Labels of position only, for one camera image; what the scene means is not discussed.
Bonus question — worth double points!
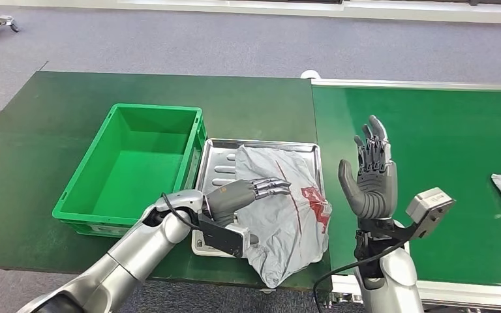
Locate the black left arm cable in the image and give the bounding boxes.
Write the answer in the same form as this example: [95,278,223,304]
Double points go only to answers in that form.
[160,192,202,232]

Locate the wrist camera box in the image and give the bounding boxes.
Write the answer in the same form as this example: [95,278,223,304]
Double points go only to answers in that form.
[197,213,252,259]
[358,186,456,243]

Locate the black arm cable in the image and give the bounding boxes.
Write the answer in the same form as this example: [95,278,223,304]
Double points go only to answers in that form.
[160,192,202,232]
[312,239,411,313]

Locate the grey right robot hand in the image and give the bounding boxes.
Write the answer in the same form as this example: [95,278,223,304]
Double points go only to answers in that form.
[338,115,399,222]

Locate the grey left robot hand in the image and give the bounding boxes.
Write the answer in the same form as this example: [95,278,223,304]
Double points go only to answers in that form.
[205,177,292,228]

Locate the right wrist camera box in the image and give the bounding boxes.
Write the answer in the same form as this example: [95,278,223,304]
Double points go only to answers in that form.
[358,186,456,243]

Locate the electronic scale with steel tray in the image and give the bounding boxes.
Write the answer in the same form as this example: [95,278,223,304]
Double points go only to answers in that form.
[191,138,324,259]

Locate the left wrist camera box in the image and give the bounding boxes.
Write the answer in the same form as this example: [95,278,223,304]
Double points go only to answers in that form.
[197,213,252,259]

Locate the green conveyor belt machine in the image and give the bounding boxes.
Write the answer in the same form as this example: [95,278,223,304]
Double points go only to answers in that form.
[300,70,501,313]

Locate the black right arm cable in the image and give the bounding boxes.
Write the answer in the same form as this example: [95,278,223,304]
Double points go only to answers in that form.
[312,239,411,313]

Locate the green plastic crate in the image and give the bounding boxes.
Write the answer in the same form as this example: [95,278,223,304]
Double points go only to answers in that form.
[52,102,208,239]

